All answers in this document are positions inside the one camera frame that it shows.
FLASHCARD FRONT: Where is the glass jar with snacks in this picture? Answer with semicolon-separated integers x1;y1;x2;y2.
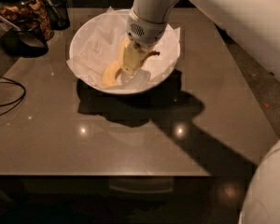
0;0;54;40

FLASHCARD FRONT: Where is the yellow banana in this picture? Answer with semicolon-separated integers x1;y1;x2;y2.
101;61;121;88
118;37;161;67

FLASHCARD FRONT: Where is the silver spoon handle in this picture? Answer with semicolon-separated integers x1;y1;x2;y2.
0;15;21;32

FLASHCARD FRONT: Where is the white paper liner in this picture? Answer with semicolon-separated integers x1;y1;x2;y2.
65;6;182;91

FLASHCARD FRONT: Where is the white bowl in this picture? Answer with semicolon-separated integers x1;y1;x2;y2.
68;8;181;96

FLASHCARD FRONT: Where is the black mesh pen holder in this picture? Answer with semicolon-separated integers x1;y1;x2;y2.
46;0;70;31

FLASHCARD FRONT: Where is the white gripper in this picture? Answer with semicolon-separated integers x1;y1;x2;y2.
121;9;167;76

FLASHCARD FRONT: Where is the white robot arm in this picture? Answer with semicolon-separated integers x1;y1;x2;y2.
122;0;280;224

